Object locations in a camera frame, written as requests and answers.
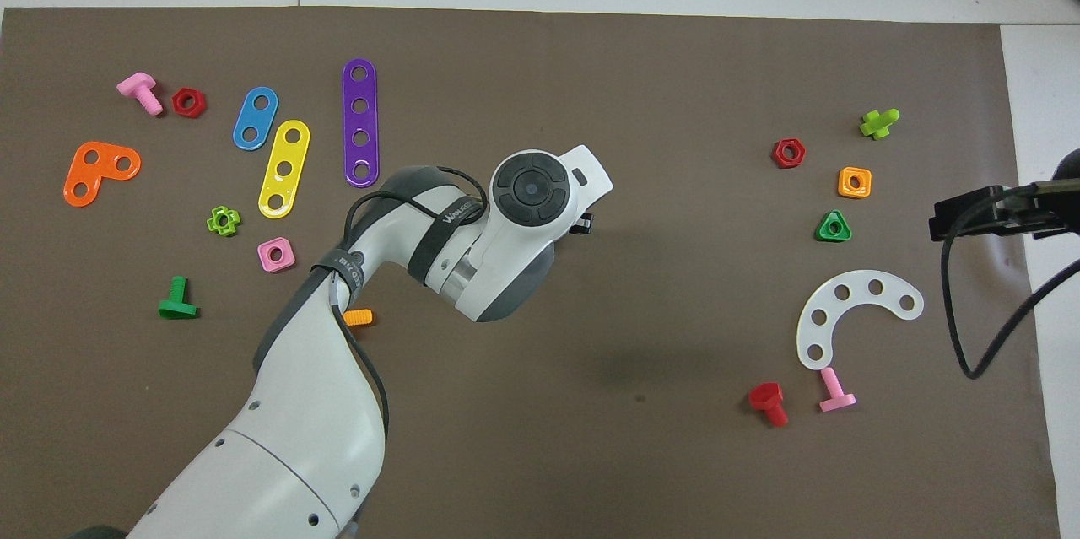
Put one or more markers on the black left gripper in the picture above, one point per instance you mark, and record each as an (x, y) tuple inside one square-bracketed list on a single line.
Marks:
[(582, 224)]

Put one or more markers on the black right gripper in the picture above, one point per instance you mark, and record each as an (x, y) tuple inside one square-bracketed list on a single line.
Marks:
[(1012, 218)]

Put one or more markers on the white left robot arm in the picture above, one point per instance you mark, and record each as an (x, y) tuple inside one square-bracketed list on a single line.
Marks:
[(295, 438)]

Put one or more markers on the brown table mat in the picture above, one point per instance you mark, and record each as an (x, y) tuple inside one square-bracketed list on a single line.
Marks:
[(641, 353)]

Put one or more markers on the lime cross-head screw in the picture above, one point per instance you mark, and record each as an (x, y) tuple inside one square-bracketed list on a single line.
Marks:
[(877, 124)]

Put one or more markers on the orange square nut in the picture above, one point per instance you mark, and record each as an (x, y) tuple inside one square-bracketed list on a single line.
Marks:
[(843, 185)]

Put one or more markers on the green triangle nut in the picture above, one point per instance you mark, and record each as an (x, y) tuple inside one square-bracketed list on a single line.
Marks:
[(823, 234)]

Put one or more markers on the red hexagon nut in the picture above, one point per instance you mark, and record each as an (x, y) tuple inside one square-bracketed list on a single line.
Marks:
[(777, 153), (178, 103)]

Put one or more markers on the white curved five-hole plate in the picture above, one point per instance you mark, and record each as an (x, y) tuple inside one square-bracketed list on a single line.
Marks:
[(806, 336)]

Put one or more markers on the orange plastic screw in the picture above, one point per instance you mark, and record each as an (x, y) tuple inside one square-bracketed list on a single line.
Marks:
[(359, 318)]

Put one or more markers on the purple four-hole plate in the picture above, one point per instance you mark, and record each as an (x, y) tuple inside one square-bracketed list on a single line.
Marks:
[(360, 121)]

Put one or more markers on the small pink plastic screw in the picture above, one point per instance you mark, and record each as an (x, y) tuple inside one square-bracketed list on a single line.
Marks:
[(835, 391)]

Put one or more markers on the red plastic screw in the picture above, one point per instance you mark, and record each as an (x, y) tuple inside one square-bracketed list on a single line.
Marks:
[(766, 397)]

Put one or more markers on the yellow three-hole plate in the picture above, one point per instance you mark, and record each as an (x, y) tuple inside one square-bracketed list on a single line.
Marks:
[(285, 168)]

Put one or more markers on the pink square nut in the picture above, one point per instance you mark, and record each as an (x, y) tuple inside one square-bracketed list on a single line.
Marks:
[(265, 261)]

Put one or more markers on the blue two-hole plate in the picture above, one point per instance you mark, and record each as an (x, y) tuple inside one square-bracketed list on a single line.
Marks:
[(256, 119)]

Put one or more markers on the lime cross nut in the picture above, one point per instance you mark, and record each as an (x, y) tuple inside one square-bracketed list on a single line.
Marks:
[(213, 223)]

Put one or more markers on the green plastic screw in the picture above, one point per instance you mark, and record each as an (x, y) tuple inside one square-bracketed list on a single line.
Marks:
[(177, 303)]

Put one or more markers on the large pink plastic screw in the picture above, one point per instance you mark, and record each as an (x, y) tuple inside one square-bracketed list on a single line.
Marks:
[(135, 86)]

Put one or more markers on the orange heart three-hole plate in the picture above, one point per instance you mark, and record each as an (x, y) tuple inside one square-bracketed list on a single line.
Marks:
[(97, 169)]

